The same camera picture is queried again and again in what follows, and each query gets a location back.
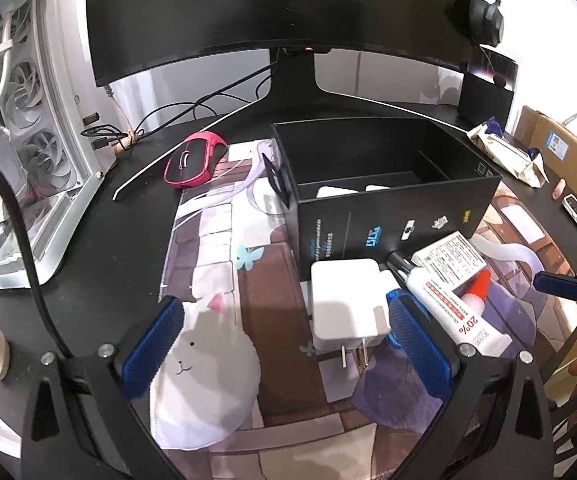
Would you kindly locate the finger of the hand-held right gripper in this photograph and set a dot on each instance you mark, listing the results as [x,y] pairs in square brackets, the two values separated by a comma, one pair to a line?
[558,285]

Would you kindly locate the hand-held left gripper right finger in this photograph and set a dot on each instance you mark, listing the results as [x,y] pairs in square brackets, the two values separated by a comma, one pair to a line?
[418,345]

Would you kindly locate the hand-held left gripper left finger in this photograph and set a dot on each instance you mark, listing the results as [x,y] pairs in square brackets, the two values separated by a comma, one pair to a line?
[151,355]

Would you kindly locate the white ointment tube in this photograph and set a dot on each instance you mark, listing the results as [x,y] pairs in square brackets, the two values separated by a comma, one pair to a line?
[443,305]

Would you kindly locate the glue bottle with red cap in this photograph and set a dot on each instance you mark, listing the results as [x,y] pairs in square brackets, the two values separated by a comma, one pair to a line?
[478,285]

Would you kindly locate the white wall charger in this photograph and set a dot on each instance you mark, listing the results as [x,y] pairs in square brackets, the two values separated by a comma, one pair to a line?
[343,300]

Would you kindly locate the small white medicine carton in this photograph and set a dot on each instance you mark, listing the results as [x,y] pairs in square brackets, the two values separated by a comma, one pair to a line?
[448,255]

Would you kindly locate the black cardboard box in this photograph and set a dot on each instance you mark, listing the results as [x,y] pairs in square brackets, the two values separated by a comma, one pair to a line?
[393,210]

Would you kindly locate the small pink item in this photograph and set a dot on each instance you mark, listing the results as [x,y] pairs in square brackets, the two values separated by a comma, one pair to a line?
[559,188]

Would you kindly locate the brown cardboard box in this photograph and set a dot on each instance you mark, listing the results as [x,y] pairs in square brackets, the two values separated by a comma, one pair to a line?
[568,160]

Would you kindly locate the printed desk mat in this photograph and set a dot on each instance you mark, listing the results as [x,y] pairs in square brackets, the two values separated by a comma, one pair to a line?
[268,310]

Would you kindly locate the white tissue packet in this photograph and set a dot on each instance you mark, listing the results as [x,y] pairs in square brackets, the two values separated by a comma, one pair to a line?
[508,152]

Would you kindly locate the black speaker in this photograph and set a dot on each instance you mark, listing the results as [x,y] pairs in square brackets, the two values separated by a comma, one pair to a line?
[483,97]

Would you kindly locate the pink and black mouse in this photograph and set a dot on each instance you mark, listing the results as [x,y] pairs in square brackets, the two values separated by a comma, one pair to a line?
[193,157]

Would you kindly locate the white computer case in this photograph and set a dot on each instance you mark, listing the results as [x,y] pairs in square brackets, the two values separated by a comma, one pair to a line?
[43,135]

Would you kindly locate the black headphones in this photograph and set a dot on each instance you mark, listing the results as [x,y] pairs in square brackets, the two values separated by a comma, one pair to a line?
[483,10]

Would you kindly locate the black monitor stand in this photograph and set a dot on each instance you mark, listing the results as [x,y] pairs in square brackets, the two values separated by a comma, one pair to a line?
[293,80]

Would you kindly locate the black curved monitor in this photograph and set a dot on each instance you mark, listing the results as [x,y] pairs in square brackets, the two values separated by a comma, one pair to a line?
[268,5]

